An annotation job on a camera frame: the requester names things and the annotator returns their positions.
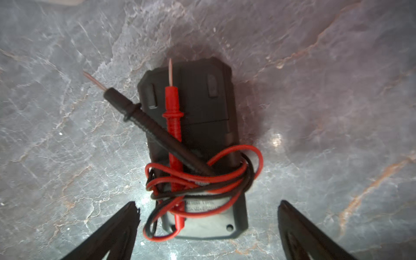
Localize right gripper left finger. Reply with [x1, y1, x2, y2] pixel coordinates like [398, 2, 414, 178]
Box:
[64, 201, 140, 260]

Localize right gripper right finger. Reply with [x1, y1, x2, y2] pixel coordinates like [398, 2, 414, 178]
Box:
[277, 200, 355, 260]

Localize black multimeter face down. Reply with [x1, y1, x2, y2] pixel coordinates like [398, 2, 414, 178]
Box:
[82, 57, 264, 243]

